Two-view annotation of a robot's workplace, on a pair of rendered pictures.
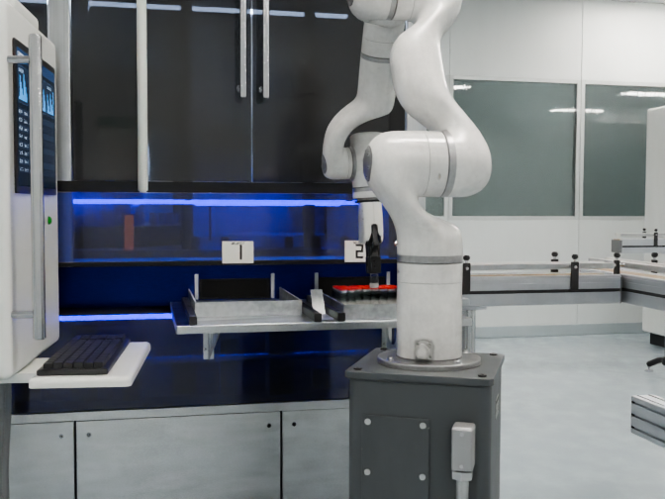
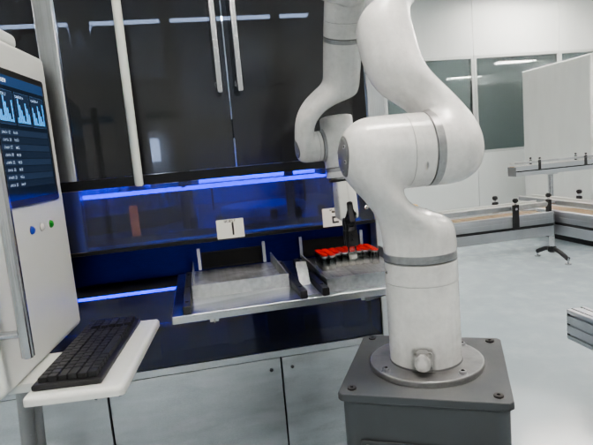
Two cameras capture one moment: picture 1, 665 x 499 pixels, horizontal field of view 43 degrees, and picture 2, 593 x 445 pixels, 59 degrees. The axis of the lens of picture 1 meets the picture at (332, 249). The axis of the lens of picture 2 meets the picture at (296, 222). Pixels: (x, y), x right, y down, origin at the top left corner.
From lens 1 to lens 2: 72 cm
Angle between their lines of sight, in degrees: 5
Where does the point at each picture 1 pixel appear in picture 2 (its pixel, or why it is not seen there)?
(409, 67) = (380, 42)
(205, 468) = (221, 411)
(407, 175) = (391, 169)
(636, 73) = (512, 47)
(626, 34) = (503, 19)
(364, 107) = (331, 91)
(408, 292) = (400, 297)
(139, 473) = (166, 421)
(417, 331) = (414, 339)
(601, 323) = not seen: hidden behind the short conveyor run
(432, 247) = (426, 246)
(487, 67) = not seen: hidden behind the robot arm
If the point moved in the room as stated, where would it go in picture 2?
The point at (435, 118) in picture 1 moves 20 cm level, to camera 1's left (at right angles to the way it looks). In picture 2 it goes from (415, 97) to (295, 108)
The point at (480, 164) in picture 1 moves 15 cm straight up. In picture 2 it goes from (474, 147) to (469, 47)
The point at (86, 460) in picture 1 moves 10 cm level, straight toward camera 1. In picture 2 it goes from (120, 416) to (117, 431)
